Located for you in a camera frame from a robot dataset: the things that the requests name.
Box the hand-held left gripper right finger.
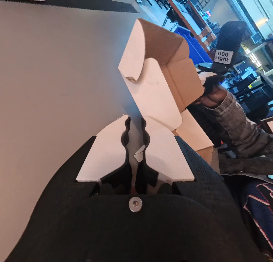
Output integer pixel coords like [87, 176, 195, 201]
[141, 116, 195, 183]

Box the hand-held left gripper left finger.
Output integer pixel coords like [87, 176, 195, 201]
[76, 115, 131, 183]

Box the white cardboard mailer box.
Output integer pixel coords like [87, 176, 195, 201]
[117, 18, 220, 174]

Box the person's right forearm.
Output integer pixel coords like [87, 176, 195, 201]
[210, 91, 273, 159]

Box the wooden desk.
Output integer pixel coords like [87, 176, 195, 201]
[167, 0, 217, 48]

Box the person's right hand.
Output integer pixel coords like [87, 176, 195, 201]
[195, 84, 228, 109]

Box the blue plastic bin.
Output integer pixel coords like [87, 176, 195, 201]
[173, 25, 214, 64]

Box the person's dark jacket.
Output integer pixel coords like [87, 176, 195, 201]
[220, 155, 273, 262]

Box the black coiled cable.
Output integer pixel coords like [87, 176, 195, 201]
[163, 16, 178, 33]

